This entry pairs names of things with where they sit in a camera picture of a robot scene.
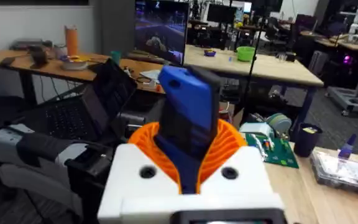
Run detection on white orange right gripper right finger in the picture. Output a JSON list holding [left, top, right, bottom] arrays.
[[196, 119, 285, 206]]

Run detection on white orange right gripper left finger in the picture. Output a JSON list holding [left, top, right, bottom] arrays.
[[97, 121, 183, 224]]

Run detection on blue electric screwdriver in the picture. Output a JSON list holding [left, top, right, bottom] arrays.
[[153, 64, 222, 195]]

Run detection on green board with blocks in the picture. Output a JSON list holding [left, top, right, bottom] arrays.
[[245, 133, 300, 169]]

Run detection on small white box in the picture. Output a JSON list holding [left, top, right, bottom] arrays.
[[239, 121, 275, 141]]

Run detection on pale green tape roll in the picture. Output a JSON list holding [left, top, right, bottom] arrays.
[[265, 113, 293, 135]]

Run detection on dark purple cup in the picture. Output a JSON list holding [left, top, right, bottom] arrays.
[[293, 122, 323, 158]]

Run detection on black laptop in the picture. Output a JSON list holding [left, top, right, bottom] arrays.
[[19, 58, 138, 142]]

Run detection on clear plastic parts box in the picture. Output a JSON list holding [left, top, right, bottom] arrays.
[[310, 148, 358, 199]]

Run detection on purple blue small tool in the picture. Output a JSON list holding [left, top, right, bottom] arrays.
[[337, 134, 358, 159]]

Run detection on large wooden table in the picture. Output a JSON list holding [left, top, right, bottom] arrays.
[[183, 44, 324, 138]]

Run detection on green bowl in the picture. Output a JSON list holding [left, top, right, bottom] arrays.
[[236, 46, 257, 62]]

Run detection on teal cup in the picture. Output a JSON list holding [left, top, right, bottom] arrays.
[[110, 50, 122, 65]]

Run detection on black stand pole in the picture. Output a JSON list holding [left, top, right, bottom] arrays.
[[242, 0, 269, 124]]

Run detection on white and yellow bowl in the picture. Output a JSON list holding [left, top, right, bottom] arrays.
[[61, 55, 89, 71]]

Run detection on wooden desk with black legs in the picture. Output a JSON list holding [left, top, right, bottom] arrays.
[[0, 49, 165, 108]]

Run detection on grey wheeled cart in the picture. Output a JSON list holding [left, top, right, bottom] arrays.
[[326, 54, 358, 118]]

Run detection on orange bottle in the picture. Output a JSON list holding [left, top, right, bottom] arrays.
[[64, 25, 80, 57]]

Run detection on computer monitor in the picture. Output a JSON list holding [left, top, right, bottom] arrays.
[[134, 0, 190, 66]]

